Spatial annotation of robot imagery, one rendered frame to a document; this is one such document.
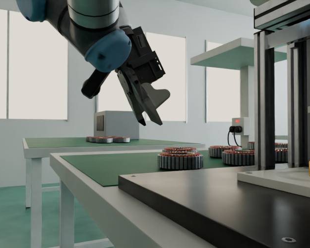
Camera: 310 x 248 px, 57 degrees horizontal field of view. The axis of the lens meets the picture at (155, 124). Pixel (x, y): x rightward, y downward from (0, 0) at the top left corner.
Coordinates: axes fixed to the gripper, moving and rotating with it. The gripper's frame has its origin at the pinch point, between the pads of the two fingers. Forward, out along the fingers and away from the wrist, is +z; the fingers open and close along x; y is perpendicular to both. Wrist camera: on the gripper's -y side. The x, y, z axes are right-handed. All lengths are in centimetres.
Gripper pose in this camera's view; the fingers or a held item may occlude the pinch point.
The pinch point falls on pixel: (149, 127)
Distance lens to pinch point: 60.6
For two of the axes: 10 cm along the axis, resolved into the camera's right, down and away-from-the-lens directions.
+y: 8.7, -4.4, 2.2
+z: 4.3, 9.0, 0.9
